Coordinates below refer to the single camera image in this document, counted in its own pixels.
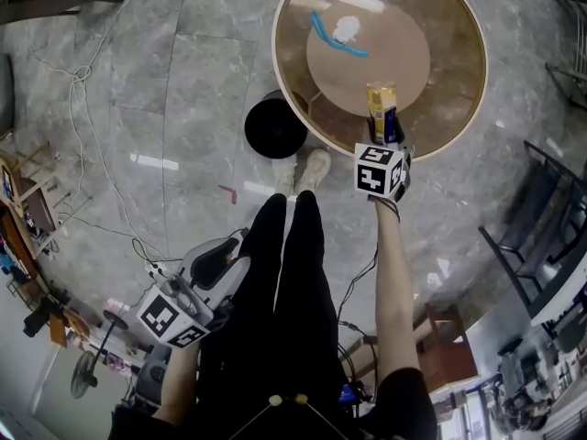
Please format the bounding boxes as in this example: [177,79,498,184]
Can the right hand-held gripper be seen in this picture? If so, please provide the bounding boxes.
[353,115,415,202]

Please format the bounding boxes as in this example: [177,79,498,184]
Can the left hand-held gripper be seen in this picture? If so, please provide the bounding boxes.
[136,235,251,350]

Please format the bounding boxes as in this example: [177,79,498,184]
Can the white paper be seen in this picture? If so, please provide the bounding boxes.
[332,15,362,44]

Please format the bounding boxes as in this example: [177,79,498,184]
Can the black waste bin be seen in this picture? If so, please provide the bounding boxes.
[244,89,309,160]

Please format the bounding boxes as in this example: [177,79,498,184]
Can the blue strip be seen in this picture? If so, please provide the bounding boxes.
[309,10,370,60]

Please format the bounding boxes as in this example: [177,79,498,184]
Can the person's right forearm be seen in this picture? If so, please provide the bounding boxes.
[373,197,421,378]

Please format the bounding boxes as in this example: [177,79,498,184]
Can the person's left forearm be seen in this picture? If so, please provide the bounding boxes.
[153,341,201,426]

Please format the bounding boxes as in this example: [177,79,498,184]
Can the round glass-top table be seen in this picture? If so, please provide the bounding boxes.
[271,0,488,163]

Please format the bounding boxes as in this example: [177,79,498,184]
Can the black wrist band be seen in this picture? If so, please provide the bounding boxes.
[374,197,402,223]

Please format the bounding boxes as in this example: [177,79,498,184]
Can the white shoe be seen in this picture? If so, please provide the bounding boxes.
[271,156,297,197]
[295,148,332,194]

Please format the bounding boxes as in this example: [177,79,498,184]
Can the person's black trousers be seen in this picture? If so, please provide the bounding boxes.
[196,190,350,412]

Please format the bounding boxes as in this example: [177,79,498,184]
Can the grey white machine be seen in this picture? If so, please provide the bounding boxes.
[132,344,172,412]

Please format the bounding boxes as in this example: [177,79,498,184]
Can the black standing fan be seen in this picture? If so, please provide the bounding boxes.
[69,309,130,401]

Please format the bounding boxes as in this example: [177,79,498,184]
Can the small blue screen device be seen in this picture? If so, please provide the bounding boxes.
[338,382,368,405]

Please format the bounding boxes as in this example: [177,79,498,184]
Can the round wooden side table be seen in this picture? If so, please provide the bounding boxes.
[0,151,39,283]

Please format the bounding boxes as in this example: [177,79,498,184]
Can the black shelf with white top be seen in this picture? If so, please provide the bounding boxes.
[479,139,587,335]

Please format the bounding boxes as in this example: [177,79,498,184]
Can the small wooden stool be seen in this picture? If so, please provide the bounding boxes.
[415,302,481,391]

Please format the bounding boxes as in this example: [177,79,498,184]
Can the person's black top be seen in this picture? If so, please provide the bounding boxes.
[107,367,439,440]

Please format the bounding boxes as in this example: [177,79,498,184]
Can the grey round pouf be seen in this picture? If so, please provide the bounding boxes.
[0,52,15,138]

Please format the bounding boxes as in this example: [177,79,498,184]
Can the metal wire rack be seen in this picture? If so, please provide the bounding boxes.
[545,0,587,109]

